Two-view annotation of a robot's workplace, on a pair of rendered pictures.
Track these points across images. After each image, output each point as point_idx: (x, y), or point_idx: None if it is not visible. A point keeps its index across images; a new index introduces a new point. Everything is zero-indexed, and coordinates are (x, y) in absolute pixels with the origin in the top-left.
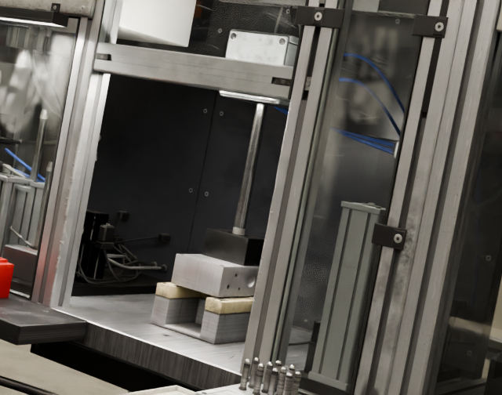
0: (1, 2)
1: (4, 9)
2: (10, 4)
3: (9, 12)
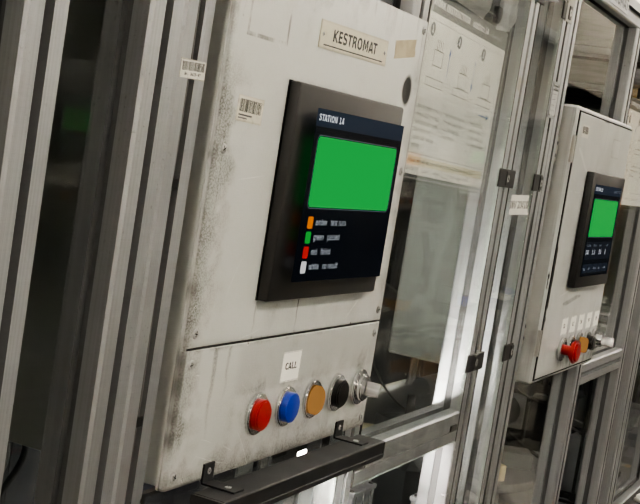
0: (283, 446)
1: (342, 462)
2: (294, 443)
3: (347, 464)
